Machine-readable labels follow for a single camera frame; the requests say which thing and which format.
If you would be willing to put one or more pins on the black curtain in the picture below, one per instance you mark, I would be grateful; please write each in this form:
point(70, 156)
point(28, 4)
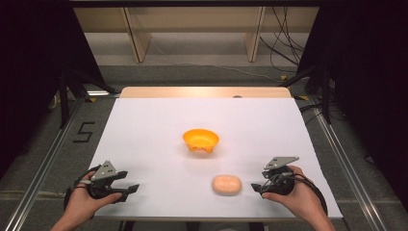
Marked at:
point(32, 64)
point(369, 80)

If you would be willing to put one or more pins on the light brown bread roll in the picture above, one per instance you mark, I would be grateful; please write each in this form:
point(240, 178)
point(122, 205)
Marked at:
point(226, 185)

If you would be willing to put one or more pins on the orange plastic bowl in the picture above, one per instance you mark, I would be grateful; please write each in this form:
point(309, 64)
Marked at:
point(201, 139)

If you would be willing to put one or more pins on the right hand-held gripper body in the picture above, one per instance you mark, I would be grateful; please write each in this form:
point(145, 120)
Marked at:
point(279, 179)

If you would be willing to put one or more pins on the person's right hand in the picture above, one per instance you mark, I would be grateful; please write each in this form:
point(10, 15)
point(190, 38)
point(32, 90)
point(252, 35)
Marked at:
point(300, 200)

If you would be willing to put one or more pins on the aluminium floor rail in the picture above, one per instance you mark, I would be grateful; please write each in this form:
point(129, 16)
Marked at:
point(45, 166)
point(349, 166)

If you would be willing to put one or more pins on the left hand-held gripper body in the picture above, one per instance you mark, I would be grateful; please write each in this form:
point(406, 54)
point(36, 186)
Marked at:
point(103, 173)

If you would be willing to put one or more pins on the black metal stand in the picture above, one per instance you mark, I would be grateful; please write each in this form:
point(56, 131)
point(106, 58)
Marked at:
point(324, 86)
point(69, 86)

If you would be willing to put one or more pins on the white table cover sheet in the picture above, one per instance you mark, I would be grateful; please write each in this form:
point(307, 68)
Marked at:
point(160, 134)

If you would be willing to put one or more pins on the person's left hand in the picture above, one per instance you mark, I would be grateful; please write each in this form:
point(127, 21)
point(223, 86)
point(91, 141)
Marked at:
point(80, 203)

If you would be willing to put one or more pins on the beige wooden shelf unit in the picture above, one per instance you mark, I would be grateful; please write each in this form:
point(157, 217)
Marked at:
point(141, 35)

